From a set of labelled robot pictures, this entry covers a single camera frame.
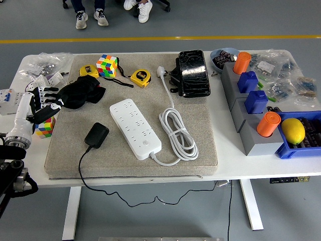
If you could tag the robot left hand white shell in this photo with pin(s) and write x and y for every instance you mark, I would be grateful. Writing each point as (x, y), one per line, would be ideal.
(22, 115)

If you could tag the white power strip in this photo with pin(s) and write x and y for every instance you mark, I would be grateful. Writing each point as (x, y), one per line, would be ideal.
(133, 125)

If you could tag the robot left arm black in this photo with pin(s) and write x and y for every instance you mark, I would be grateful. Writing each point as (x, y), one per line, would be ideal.
(10, 153)

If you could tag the white circuit breaker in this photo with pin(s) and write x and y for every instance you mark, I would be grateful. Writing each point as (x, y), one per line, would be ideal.
(7, 100)

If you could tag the white-edged puzzle cube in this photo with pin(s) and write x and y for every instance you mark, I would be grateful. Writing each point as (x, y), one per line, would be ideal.
(46, 128)

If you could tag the clear bag metal parts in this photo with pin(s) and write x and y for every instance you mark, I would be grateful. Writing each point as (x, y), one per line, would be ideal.
(42, 66)

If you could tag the black cloth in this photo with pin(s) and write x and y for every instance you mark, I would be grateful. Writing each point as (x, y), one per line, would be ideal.
(80, 93)

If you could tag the small yellow tape measure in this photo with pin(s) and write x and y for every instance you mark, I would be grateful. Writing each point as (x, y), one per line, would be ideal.
(87, 70)

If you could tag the bright stickerless puzzle cube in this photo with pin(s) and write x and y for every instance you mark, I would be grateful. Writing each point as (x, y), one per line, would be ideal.
(106, 65)

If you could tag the white table leg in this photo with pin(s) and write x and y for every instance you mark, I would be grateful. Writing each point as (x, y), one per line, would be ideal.
(71, 213)
(252, 206)

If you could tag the grey-white sneaker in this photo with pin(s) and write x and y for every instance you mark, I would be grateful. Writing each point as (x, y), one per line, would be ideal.
(81, 20)
(101, 18)

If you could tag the black chair castor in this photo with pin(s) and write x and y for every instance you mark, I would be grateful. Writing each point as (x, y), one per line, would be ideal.
(65, 4)
(164, 5)

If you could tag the person's leg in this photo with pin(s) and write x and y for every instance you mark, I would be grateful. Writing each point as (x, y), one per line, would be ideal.
(78, 5)
(99, 4)

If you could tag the yellow tape measure 5m label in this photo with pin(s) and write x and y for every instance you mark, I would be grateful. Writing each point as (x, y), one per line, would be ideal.
(140, 76)

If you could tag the white sneaker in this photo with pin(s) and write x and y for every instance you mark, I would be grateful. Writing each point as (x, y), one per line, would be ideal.
(145, 12)
(130, 4)

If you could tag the glossy black case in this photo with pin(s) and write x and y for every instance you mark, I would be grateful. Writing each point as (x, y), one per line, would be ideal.
(194, 72)

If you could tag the grey-brown mat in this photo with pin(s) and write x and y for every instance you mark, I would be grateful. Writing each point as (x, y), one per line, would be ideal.
(200, 125)

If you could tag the blue bowl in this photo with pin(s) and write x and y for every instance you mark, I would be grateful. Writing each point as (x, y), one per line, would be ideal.
(215, 54)

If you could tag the black capacitors heap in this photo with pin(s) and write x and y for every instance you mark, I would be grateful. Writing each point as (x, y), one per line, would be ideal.
(222, 60)
(313, 135)

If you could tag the grey block base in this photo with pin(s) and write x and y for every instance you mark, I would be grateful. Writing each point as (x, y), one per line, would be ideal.
(229, 80)
(260, 146)
(240, 110)

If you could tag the orange cylinder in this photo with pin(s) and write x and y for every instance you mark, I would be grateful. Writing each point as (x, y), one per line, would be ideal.
(267, 125)
(242, 62)

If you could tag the blue square peg block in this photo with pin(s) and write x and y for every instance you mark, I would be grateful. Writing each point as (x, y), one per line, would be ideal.
(255, 103)
(247, 82)

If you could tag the green small plastic piece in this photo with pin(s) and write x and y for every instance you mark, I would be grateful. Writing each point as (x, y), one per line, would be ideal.
(272, 99)
(260, 82)

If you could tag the clear bag white label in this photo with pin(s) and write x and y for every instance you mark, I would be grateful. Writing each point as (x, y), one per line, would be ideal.
(265, 66)

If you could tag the small black component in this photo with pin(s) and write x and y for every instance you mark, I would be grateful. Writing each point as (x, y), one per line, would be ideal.
(274, 109)

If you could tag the clear bag blue resistors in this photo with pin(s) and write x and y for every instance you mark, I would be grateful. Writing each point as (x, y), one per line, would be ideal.
(279, 91)

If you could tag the blue plastic bin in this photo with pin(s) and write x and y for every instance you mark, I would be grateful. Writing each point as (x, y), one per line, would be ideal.
(283, 150)

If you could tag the clear bag dark parts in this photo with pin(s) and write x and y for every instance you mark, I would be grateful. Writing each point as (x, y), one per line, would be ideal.
(287, 66)

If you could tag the yellow lemon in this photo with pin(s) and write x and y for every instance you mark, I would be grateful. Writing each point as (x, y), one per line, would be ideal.
(293, 131)

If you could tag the black table control panel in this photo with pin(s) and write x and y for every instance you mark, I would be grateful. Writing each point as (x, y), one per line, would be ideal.
(288, 180)

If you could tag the clear bag brown resistors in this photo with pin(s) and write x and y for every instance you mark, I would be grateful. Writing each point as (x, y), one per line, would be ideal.
(306, 85)

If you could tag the large white wall socket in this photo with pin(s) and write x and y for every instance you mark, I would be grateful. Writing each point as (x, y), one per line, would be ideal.
(37, 82)

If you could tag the small white wall socket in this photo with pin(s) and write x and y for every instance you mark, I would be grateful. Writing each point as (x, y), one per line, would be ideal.
(56, 79)

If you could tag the metal bracket under table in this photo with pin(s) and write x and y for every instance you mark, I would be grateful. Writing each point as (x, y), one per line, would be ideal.
(224, 183)

